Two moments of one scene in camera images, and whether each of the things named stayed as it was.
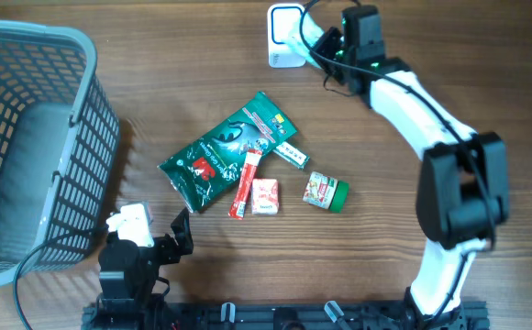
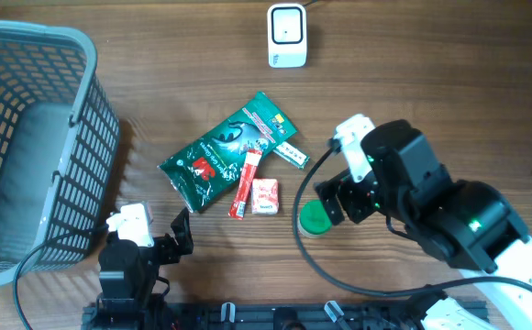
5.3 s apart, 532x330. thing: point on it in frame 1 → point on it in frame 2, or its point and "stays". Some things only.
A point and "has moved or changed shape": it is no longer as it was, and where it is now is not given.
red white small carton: [265, 196] stays
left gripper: [171, 255] stays
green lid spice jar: [326, 192] has moved or changed shape
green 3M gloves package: [224, 159] stays
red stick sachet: [244, 185] stays
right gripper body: [330, 53] → [363, 196]
